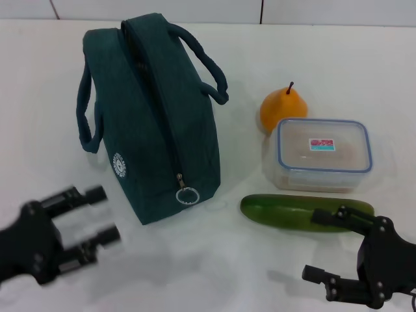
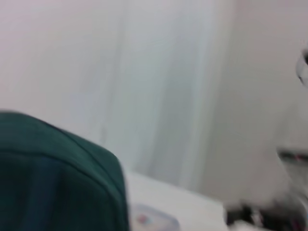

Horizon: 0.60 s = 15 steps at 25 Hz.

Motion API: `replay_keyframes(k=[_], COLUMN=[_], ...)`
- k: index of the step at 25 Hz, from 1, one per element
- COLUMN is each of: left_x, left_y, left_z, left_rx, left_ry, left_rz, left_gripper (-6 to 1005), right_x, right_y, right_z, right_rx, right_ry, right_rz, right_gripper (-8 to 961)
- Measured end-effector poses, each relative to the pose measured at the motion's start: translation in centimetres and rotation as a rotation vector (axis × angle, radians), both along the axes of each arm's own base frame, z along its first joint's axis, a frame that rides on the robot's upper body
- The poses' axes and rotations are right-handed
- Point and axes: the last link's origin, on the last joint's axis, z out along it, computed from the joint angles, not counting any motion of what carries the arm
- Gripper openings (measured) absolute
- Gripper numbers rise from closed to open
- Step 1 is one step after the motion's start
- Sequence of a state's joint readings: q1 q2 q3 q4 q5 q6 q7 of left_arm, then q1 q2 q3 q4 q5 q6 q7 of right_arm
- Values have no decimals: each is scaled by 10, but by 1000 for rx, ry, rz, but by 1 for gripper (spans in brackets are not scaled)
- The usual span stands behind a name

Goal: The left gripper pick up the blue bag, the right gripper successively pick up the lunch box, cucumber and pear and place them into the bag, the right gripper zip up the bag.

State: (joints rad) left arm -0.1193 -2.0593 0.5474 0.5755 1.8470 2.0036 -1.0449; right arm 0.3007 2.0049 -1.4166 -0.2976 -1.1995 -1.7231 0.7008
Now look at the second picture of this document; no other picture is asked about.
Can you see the clear blue-rimmed food container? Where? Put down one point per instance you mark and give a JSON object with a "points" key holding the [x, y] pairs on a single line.
{"points": [[154, 216]]}

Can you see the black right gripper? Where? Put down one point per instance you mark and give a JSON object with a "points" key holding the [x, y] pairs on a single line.
{"points": [[245, 214]]}

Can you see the dark teal insulated lunch bag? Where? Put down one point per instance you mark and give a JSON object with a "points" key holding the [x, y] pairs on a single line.
{"points": [[60, 180]]}

